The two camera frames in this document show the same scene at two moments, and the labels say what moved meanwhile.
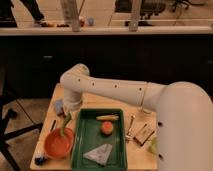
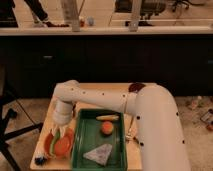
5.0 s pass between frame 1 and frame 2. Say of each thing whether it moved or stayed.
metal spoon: stayed
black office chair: stayed
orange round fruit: stayed
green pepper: moved
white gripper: moved
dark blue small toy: stayed
